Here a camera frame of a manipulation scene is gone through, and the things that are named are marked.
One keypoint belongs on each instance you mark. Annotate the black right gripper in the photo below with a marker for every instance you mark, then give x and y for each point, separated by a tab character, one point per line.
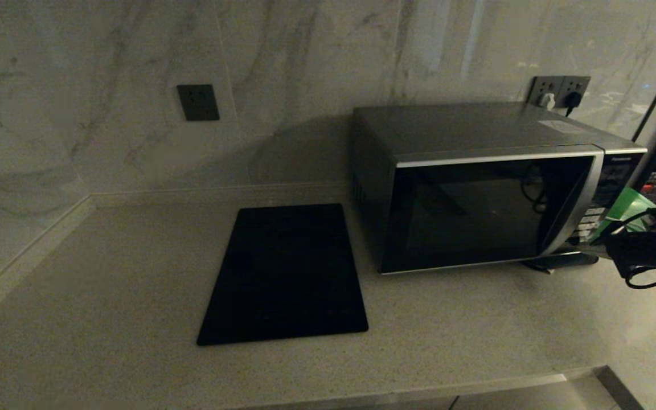
647	250

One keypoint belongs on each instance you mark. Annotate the black glass microwave door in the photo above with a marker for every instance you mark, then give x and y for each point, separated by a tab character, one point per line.
476	228

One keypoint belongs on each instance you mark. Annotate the black stand under microwave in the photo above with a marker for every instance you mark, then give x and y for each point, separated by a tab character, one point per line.
561	261

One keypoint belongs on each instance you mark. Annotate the black silver microwave oven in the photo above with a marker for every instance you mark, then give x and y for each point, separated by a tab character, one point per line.
464	126

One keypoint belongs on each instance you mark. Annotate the green cutting board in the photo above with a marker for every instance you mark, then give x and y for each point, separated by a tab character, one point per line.
627	208

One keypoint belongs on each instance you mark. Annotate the black power plug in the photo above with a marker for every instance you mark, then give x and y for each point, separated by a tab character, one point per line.
573	101

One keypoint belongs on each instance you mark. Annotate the white power plug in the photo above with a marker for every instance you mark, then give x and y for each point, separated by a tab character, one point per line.
547	102

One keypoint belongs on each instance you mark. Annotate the black induction cooktop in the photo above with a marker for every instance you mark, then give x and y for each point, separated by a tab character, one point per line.
288	273

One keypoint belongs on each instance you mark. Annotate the dark single wall socket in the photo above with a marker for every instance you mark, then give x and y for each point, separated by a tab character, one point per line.
198	102

